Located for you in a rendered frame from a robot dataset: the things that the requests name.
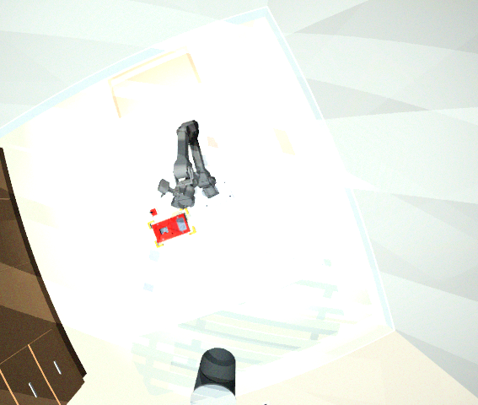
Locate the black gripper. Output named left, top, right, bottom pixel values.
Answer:
left=157, top=179, right=196, bottom=208

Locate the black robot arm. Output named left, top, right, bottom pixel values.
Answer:
left=170, top=119, right=219, bottom=210

